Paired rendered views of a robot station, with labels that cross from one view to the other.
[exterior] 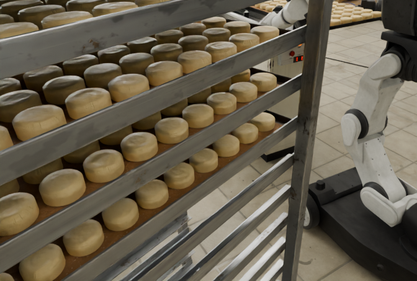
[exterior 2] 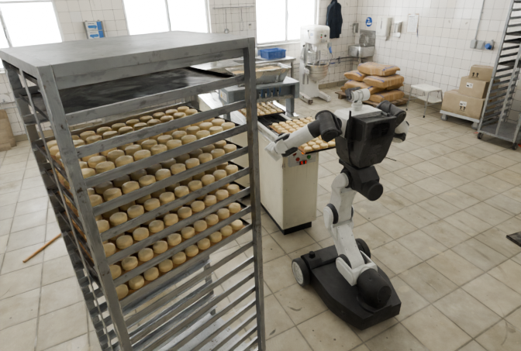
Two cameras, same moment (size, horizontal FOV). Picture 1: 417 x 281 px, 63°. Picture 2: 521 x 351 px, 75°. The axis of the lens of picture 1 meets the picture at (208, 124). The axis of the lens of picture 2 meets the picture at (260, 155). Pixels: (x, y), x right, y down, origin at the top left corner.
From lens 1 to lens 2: 84 cm
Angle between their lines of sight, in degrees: 5
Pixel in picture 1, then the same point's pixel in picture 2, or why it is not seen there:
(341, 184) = (328, 254)
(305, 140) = (255, 234)
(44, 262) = (137, 280)
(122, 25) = (167, 207)
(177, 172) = (191, 249)
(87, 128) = (155, 237)
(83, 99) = (154, 225)
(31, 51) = (143, 218)
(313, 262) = (302, 309)
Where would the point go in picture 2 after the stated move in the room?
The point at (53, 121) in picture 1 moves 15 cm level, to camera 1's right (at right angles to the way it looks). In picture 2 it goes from (145, 234) to (190, 233)
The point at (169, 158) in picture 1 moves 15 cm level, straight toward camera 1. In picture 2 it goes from (184, 245) to (181, 276)
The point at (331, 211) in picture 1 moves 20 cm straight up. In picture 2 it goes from (317, 273) to (318, 251)
